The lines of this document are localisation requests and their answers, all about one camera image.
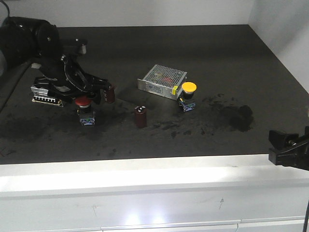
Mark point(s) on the right mesh power supply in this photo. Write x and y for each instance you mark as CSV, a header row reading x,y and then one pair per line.
x,y
163,81

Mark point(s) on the front brown capacitor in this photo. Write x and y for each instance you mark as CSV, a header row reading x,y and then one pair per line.
x,y
140,116

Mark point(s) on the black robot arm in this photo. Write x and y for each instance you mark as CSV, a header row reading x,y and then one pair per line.
x,y
38,42

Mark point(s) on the left mesh power supply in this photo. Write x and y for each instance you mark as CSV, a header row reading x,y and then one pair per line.
x,y
43,96

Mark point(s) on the brown capacitor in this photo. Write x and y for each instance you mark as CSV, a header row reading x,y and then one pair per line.
x,y
140,116
109,94

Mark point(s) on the red mushroom push button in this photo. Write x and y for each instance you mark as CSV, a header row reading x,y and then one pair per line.
x,y
85,111

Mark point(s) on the rear brown capacitor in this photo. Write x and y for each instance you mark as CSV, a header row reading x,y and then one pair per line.
x,y
109,94

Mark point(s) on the yellow mushroom push button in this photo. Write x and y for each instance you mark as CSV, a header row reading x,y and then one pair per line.
x,y
186,100

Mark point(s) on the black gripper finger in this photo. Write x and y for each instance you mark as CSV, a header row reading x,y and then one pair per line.
x,y
296,156
278,138

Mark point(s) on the mesh power supply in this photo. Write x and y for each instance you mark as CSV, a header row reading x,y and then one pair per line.
x,y
43,96
163,81

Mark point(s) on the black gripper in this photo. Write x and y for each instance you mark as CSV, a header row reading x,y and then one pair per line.
x,y
64,79

